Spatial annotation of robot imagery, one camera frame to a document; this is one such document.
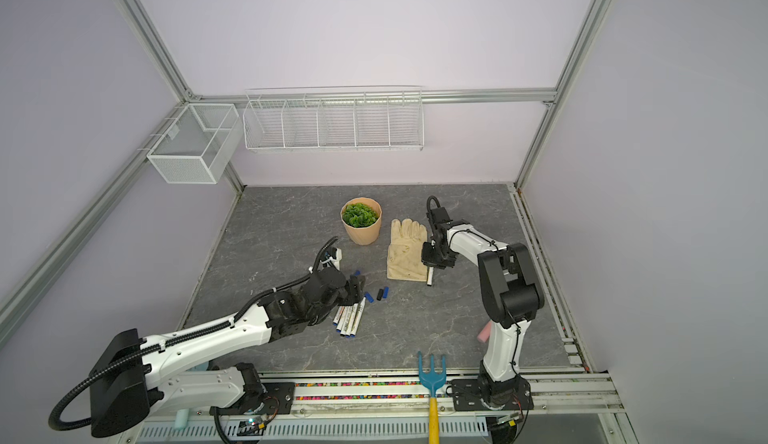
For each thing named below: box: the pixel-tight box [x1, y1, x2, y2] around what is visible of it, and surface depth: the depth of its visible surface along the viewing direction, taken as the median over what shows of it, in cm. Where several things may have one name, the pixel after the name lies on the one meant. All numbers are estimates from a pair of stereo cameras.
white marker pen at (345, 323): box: [340, 306, 353, 337], surface depth 87 cm
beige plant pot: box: [340, 197, 383, 246], surface depth 101 cm
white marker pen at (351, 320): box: [345, 303, 359, 337], surface depth 87 cm
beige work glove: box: [386, 218, 428, 282], surface depth 104 cm
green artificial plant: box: [342, 203, 379, 228], surface depth 98 cm
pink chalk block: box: [477, 320, 492, 343], surface depth 84 cm
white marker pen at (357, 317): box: [350, 297, 366, 336], surface depth 87 cm
